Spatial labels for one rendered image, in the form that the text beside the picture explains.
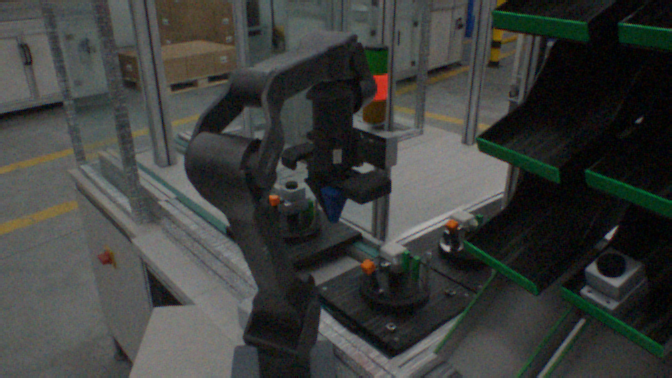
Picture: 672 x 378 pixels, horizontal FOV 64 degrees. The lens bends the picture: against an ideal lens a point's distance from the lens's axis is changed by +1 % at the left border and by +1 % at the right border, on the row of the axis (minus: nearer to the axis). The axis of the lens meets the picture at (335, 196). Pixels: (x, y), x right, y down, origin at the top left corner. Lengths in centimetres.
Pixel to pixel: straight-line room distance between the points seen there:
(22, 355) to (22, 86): 393
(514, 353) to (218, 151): 56
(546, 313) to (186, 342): 70
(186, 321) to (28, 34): 520
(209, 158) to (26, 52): 574
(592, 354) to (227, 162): 59
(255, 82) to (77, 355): 219
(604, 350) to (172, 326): 83
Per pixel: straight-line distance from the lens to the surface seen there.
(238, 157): 50
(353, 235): 128
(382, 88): 112
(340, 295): 108
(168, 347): 118
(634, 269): 71
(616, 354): 86
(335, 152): 73
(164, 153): 188
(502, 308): 91
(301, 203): 126
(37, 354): 272
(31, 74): 626
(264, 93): 53
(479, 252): 79
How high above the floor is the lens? 161
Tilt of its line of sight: 26 degrees down
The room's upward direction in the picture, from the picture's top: straight up
